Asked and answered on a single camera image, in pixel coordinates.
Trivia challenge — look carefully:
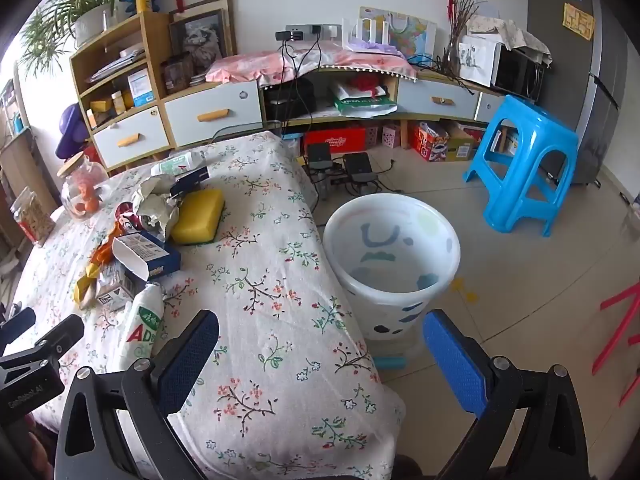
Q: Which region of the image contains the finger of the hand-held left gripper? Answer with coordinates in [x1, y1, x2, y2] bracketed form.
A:
[0, 307, 37, 356]
[22, 314, 85, 368]

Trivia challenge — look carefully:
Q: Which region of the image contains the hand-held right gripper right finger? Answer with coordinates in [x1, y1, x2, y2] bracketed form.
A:
[422, 309, 591, 480]

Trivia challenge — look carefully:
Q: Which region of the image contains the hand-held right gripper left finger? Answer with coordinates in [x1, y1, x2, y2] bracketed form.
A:
[54, 309, 221, 480]

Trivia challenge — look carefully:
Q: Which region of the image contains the yellow snack wrapper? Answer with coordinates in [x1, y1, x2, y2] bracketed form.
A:
[74, 262, 103, 306]

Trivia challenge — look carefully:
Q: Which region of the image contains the white bottle green red label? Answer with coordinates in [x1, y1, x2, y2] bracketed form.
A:
[117, 282, 166, 368]

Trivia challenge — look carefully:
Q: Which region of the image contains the small grey milk carton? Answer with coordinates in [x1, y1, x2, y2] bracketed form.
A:
[95, 265, 138, 313]

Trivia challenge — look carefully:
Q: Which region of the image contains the orange snack wrapper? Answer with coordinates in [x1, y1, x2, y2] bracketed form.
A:
[89, 221, 125, 267]

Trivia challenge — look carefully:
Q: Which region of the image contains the blue white carton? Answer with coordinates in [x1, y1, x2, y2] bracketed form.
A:
[111, 231, 182, 282]

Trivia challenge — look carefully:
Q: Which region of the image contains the white plastic trash bin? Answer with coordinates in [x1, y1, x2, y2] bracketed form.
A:
[322, 194, 462, 343]

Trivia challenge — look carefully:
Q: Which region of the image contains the yellow sponge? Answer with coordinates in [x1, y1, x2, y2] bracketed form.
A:
[170, 189, 226, 247]

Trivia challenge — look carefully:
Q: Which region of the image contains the light blue foam pad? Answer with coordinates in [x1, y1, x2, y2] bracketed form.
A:
[375, 354, 422, 372]

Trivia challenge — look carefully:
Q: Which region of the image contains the snack jar red lid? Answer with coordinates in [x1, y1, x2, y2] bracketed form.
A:
[9, 186, 55, 247]

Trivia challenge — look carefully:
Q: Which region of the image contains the floral tablecloth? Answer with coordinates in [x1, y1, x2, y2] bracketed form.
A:
[10, 130, 406, 480]

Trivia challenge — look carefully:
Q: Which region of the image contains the glass jar wooden lid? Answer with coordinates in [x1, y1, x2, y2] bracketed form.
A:
[56, 152, 112, 221]

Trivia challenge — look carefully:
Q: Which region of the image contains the dark blue flat box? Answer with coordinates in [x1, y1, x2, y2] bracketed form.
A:
[169, 166, 211, 198]

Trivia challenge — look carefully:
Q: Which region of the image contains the purple plastic toy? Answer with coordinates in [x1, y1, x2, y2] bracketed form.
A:
[55, 102, 93, 158]

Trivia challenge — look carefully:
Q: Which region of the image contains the black power adapter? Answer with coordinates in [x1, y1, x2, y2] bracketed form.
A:
[306, 143, 333, 171]
[342, 152, 373, 183]

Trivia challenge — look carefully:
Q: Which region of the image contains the colourful cardboard box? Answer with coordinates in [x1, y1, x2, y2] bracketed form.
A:
[412, 121, 476, 162]

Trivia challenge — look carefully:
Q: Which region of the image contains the red cardboard box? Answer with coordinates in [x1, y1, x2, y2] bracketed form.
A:
[302, 127, 368, 153]

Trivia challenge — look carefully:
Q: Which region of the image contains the blue plastic stool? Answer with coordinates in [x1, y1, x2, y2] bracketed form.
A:
[462, 94, 581, 238]

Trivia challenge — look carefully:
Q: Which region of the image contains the narrow grey drawer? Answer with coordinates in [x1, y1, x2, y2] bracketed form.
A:
[475, 92, 506, 123]

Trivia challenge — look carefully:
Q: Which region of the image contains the blue white medicine box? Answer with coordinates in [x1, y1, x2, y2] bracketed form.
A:
[127, 70, 156, 106]

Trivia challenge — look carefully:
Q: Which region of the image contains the green white bag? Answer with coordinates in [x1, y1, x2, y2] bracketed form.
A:
[332, 95, 398, 118]

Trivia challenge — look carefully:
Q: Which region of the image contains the stack of papers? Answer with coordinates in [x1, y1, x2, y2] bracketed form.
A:
[85, 45, 146, 83]

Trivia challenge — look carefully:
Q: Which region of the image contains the black box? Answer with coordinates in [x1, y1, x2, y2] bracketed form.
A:
[263, 77, 317, 121]

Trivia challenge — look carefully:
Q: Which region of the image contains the dark glass jar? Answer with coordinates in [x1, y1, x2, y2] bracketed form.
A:
[165, 57, 193, 93]

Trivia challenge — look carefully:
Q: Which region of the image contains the wooden low cabinet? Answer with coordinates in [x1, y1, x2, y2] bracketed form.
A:
[260, 67, 506, 136]

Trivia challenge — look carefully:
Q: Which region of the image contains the red cloth item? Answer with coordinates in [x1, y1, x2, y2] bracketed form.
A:
[350, 76, 388, 98]

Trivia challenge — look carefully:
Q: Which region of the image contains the white microwave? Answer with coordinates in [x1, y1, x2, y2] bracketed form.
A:
[457, 35, 548, 101]

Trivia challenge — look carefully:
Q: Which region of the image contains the pink floral cloth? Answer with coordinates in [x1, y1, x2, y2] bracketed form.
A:
[205, 42, 418, 86]

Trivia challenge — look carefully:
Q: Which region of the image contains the grey fridge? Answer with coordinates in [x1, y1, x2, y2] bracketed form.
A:
[527, 0, 626, 186]

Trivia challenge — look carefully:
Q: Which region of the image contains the white plant pot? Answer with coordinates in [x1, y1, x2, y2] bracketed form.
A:
[75, 5, 118, 46]

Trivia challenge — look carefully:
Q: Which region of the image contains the vase with twigs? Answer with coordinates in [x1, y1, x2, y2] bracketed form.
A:
[442, 0, 488, 78]

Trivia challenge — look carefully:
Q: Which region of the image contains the framed cat picture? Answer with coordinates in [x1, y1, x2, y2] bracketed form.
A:
[169, 8, 226, 73]

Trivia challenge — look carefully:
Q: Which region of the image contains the green spider plant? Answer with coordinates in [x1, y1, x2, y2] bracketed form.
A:
[20, 0, 141, 76]

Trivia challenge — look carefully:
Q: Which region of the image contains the wooden shelf cabinet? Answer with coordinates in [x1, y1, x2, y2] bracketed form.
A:
[69, 10, 266, 171]

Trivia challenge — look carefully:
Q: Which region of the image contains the map poster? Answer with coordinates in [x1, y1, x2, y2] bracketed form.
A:
[359, 6, 437, 63]

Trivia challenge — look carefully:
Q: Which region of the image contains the patterned microwave cloth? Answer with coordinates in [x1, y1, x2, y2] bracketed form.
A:
[465, 14, 553, 66]

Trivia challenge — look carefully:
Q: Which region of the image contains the white router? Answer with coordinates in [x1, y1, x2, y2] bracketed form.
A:
[342, 16, 388, 46]

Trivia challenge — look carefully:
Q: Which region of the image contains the grey power strip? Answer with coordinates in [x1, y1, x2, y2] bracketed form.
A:
[275, 24, 341, 43]

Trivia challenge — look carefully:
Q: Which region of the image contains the yellow note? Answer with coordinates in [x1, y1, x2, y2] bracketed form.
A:
[562, 2, 596, 41]

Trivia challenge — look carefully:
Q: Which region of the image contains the small white drawer orange handle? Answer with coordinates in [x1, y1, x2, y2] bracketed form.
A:
[92, 107, 171, 168]

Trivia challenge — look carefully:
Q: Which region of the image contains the wide white drawer orange handle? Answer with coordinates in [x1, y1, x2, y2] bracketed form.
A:
[164, 80, 264, 146]

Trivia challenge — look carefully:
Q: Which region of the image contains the grey drawer orange handle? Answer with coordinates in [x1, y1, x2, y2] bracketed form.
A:
[397, 80, 481, 120]

